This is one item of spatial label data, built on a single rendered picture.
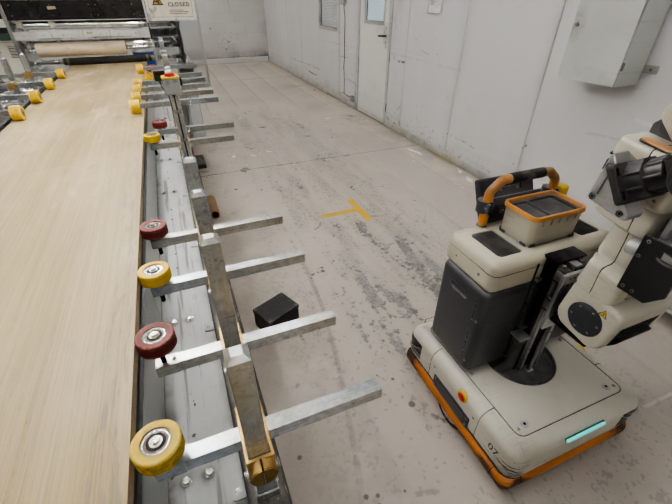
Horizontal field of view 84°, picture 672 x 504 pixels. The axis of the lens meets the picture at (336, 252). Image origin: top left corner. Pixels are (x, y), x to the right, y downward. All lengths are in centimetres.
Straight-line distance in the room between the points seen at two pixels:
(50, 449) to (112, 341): 23
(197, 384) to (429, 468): 97
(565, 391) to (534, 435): 25
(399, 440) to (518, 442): 47
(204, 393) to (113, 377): 33
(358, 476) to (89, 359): 109
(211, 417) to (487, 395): 99
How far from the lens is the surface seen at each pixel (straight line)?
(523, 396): 164
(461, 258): 138
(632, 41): 289
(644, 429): 217
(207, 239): 71
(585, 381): 180
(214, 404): 111
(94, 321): 101
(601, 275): 125
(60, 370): 94
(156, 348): 88
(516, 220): 139
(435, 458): 173
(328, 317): 98
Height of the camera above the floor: 151
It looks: 35 degrees down
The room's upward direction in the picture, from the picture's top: straight up
